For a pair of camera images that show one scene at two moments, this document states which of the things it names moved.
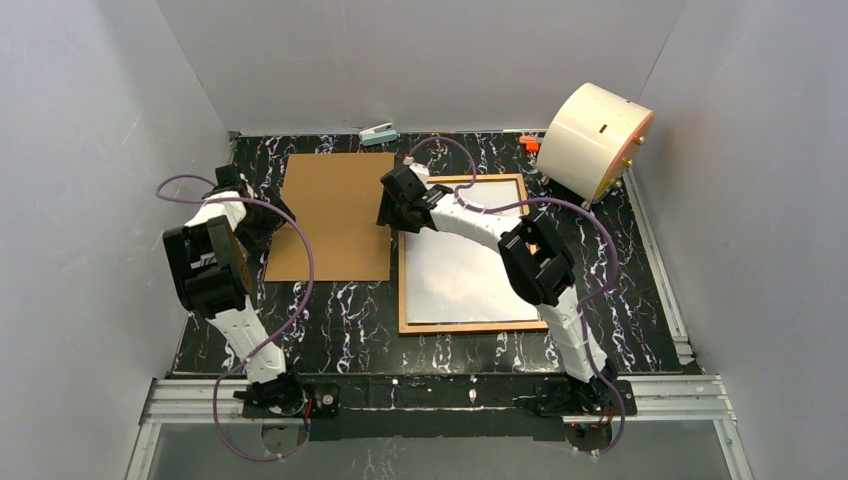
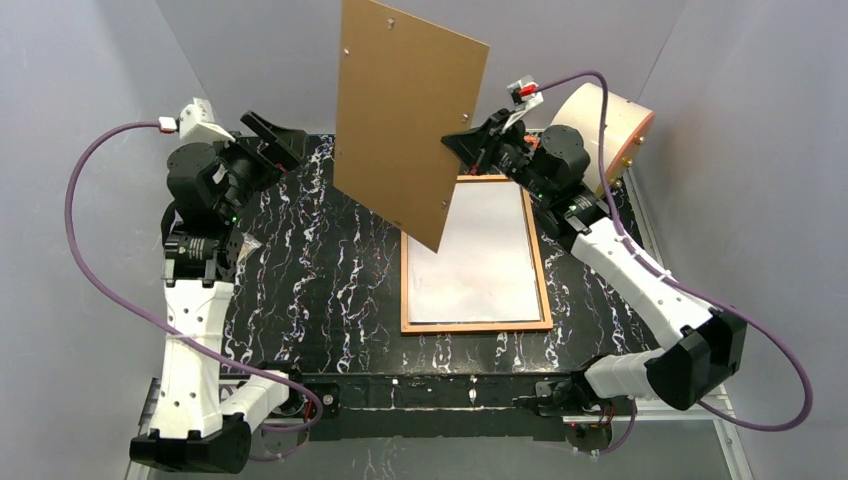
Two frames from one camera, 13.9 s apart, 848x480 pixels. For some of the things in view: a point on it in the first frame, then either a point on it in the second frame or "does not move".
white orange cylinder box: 589,139 does not move
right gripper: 398,206 to 486,140
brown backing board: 335,200 to 402,85
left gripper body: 263,221 to 258,154
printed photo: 455,276 does not move
